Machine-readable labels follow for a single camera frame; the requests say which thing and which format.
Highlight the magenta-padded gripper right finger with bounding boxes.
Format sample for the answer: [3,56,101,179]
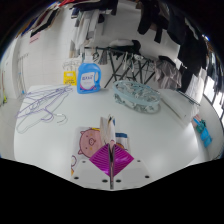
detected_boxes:
[111,142,155,191]

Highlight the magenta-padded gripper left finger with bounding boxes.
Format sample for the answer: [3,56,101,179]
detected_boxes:
[69,142,113,191]

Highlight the cartoon print towel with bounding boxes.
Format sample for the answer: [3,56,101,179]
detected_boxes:
[70,114,132,177]

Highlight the long white board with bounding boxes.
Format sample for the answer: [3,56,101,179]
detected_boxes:
[159,88,201,126]

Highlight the blue detergent bottle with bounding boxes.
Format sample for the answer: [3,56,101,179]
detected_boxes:
[76,59,102,95]

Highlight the teal bags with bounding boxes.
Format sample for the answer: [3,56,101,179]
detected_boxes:
[193,114,213,148]

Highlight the yellow caution floor sign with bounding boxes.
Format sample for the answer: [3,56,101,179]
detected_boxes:
[63,70,78,87]

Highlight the grey garment on rack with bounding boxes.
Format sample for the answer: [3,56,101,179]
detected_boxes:
[153,55,183,91]

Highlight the white clip drying hanger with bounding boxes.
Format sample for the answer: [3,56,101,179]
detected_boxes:
[61,58,83,73]

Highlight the black folding drying rack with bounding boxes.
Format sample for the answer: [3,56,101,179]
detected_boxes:
[83,39,158,89]

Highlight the row of dark hanging clothes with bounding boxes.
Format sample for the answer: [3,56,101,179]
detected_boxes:
[136,0,214,94]

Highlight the white hanging garments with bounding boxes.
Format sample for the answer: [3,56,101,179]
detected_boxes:
[71,8,104,58]

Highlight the row of colourful hanging clothes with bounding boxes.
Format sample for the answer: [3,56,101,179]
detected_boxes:
[16,3,64,39]

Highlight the purple wire clothes hangers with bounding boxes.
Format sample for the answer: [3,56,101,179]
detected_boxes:
[14,84,74,123]

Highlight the white wire clothes hanger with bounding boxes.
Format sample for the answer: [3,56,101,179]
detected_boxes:
[15,113,69,134]

